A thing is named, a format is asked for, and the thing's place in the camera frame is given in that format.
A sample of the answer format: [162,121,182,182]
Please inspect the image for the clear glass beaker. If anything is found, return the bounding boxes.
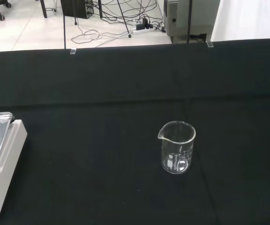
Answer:
[157,120,197,175]

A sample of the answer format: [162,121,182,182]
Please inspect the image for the black bench cloth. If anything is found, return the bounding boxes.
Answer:
[0,37,270,225]

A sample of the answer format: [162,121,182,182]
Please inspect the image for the white power strip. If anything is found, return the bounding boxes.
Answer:
[131,24,154,36]

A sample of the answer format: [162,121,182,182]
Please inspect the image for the black tripod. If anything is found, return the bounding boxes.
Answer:
[99,0,132,38]

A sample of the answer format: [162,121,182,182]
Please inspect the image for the thin black pole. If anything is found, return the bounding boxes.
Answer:
[62,15,67,50]
[186,0,193,45]

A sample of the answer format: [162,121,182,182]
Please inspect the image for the grey metal cabinet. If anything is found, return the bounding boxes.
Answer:
[163,0,221,44]

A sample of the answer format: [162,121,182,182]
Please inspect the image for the black computer tower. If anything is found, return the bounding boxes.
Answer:
[60,0,94,20]

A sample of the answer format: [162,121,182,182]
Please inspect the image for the electronic balance with steel pan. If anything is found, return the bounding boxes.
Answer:
[0,112,28,225]

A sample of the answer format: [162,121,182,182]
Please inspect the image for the pale board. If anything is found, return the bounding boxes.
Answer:
[210,0,270,43]

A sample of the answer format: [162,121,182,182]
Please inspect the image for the white floor cable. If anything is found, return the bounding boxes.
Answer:
[71,23,135,48]

